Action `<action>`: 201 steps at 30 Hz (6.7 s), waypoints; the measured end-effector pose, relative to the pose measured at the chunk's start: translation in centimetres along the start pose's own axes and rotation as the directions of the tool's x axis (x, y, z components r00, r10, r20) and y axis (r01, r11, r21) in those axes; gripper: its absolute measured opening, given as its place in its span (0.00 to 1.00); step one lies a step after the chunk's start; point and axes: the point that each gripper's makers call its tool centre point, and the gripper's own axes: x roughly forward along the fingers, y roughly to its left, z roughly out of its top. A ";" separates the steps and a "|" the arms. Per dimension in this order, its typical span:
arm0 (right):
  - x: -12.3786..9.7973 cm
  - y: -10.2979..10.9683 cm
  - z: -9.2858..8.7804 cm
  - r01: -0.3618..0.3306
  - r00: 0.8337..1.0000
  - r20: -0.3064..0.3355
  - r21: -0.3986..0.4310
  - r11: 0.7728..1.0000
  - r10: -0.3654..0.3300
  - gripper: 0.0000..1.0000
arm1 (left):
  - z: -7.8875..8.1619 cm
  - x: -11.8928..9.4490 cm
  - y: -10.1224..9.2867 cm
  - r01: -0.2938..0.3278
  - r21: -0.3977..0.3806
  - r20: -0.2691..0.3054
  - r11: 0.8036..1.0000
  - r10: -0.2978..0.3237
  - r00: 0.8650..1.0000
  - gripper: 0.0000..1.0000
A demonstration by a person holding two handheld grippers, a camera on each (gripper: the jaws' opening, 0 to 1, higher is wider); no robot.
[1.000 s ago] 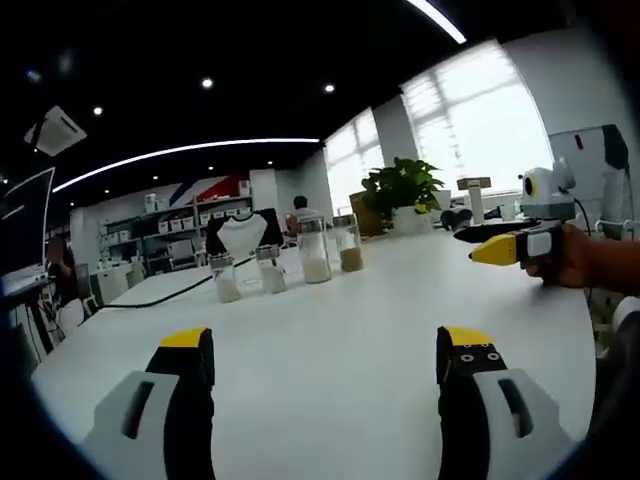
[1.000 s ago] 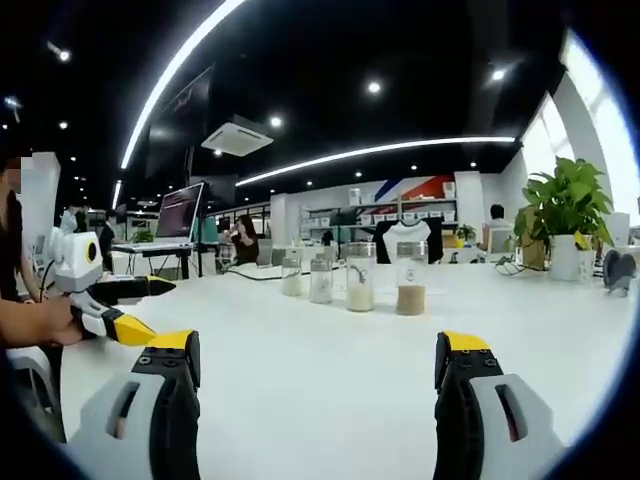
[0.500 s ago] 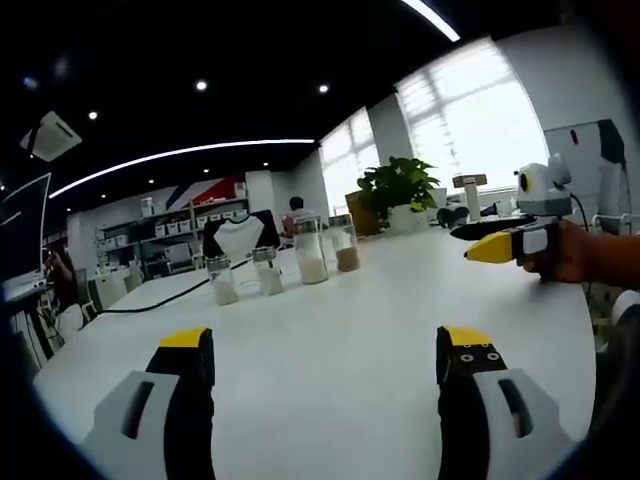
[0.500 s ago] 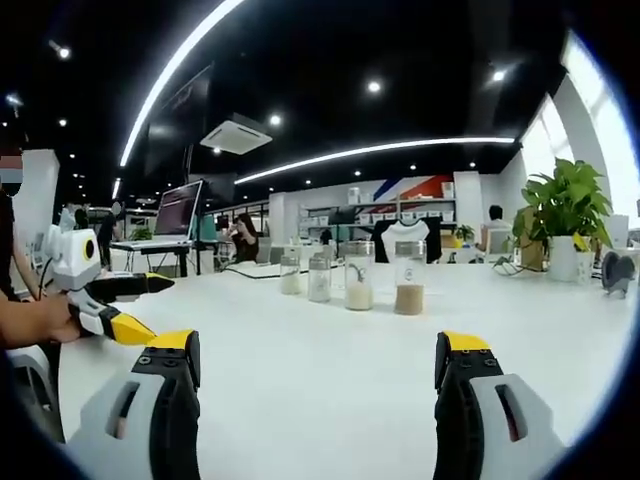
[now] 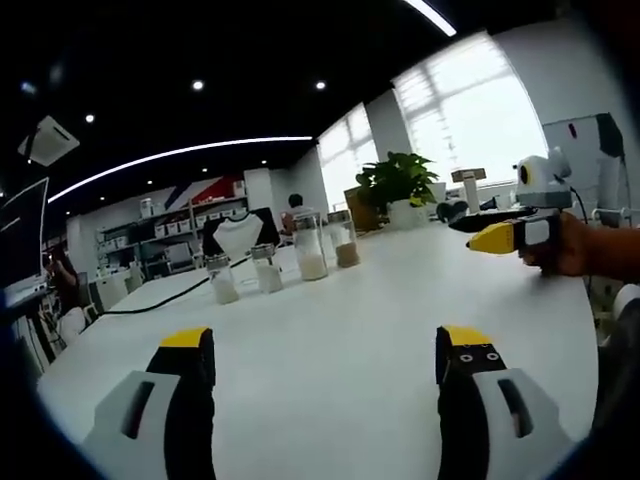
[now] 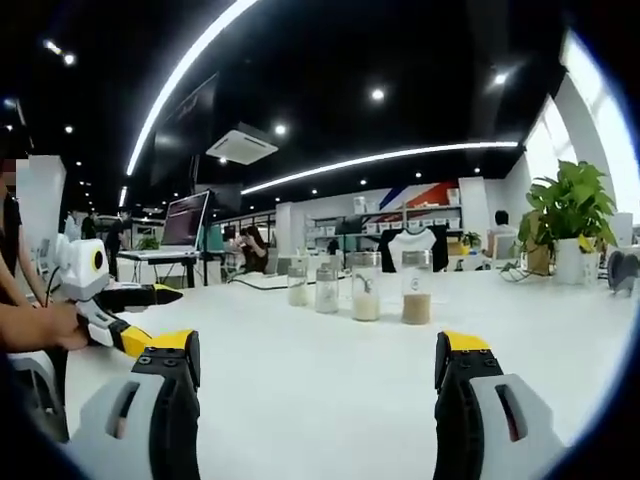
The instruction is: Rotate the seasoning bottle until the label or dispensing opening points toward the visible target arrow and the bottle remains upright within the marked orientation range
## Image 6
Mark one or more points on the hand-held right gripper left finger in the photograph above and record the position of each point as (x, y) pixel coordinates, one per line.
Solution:
(150, 425)

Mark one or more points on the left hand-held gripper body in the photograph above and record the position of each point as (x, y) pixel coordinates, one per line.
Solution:
(82, 272)

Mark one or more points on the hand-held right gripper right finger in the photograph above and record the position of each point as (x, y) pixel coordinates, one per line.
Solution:
(480, 425)

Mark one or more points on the tall seasoning bottle brown contents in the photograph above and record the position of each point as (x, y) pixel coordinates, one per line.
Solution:
(416, 307)

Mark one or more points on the small seasoning bottle white powder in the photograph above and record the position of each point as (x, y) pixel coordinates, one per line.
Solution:
(297, 292)

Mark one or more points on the tall seasoning bottle white contents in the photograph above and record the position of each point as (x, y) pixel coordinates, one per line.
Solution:
(365, 305)

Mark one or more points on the small seasoning bottle white grains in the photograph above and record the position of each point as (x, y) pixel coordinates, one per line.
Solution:
(326, 300)

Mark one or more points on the person's left hand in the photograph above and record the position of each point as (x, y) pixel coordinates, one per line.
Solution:
(65, 327)

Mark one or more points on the white standing desk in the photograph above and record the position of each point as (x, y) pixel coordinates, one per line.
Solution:
(155, 256)

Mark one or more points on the person's black shirt torso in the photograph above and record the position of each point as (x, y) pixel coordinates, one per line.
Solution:
(9, 250)

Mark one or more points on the white framed monitor screen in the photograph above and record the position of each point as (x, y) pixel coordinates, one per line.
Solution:
(184, 222)

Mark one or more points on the white office chair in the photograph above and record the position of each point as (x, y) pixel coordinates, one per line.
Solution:
(40, 390)

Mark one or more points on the brown paper bag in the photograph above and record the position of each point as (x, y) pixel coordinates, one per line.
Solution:
(537, 257)

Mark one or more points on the ceiling air conditioner unit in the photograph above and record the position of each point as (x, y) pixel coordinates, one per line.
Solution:
(242, 145)

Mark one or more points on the small green potted plant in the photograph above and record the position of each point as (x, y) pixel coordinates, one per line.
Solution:
(471, 240)

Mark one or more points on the black and white shirt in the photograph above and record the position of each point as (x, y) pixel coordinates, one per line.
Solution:
(412, 247)

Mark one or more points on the long curved ceiling light strip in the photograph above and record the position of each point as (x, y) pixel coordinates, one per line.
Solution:
(170, 90)

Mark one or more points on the grey curved object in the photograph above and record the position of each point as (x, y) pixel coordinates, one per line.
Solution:
(624, 272)

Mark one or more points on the shelf with white bins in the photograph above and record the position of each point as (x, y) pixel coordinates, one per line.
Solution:
(400, 220)

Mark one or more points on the large green potted plant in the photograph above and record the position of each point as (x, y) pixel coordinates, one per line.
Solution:
(572, 210)

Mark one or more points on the straight ceiling light strip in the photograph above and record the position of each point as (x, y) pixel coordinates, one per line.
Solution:
(380, 157)

